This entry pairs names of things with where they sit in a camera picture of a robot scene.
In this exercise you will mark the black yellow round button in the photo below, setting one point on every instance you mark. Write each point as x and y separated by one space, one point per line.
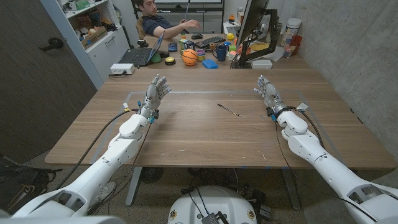
170 60

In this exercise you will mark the white cylindrical container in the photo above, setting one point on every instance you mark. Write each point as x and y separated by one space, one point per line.
291 30

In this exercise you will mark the seated man in dark shirt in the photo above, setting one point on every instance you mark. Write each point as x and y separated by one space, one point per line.
161 19

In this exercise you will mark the dark blue mug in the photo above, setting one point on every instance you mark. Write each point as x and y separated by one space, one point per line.
220 52

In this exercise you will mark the yellow plate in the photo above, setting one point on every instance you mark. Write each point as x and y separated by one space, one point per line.
259 46

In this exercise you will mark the black webcam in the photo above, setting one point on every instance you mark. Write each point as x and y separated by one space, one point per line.
142 43

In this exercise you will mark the white flat box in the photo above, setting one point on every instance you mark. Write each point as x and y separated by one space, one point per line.
261 64

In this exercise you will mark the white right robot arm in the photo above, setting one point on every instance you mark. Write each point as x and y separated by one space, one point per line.
335 168

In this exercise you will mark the cardboard box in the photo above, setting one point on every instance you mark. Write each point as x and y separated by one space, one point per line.
93 36

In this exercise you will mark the blue flat box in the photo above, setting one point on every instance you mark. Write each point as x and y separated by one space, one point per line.
210 63

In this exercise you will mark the green rounded object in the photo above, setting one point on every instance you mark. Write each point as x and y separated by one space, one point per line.
156 58

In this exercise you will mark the black smartphone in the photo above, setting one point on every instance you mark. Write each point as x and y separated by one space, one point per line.
172 47

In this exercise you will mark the white sneaker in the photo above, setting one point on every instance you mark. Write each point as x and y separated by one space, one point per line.
104 192

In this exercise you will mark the orange mini basketball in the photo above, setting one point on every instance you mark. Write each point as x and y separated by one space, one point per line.
189 57

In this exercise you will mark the black computer mouse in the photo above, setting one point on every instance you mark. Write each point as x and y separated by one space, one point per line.
196 36

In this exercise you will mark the striped pen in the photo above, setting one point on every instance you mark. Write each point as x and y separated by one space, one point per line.
229 110

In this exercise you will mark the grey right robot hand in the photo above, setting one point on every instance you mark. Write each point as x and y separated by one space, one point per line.
270 95

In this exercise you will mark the green cube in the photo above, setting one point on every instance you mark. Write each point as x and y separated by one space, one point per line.
232 48

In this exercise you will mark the white power strip box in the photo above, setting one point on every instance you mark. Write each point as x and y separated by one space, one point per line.
122 68

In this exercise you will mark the black keyboard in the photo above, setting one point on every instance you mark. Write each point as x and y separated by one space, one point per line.
209 42

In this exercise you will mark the black backpack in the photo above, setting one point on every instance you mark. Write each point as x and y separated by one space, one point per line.
21 183

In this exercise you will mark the white storage shelf cabinet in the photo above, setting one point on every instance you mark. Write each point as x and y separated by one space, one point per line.
90 34

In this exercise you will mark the black computer monitor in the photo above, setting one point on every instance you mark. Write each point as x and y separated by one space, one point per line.
252 19

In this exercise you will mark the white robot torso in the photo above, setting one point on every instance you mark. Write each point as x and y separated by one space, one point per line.
212 206

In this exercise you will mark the red cup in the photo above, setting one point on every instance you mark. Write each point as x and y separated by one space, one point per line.
295 43

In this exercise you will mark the open black laptop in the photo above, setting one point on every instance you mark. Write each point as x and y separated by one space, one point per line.
141 53

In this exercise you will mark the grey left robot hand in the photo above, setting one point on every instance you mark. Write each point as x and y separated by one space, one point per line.
153 93

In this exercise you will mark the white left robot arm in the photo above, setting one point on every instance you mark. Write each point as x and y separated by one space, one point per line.
93 174

